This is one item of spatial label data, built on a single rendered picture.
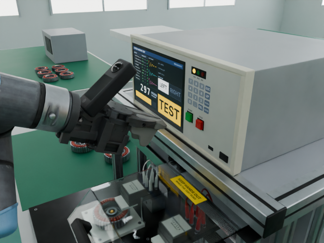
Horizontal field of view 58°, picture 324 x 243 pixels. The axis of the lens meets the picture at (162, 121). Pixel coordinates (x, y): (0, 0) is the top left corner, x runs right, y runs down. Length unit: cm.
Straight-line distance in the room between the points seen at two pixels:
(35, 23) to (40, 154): 396
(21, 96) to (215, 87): 33
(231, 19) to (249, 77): 666
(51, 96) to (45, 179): 80
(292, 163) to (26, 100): 51
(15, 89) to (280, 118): 47
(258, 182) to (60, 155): 100
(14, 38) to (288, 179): 491
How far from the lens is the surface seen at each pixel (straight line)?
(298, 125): 67
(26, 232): 105
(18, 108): 46
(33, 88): 47
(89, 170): 125
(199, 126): 61
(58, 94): 48
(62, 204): 108
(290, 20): 828
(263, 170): 61
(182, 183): 63
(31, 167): 135
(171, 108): 70
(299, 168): 64
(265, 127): 59
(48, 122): 48
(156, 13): 596
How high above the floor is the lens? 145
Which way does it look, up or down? 26 degrees down
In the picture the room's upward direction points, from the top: straight up
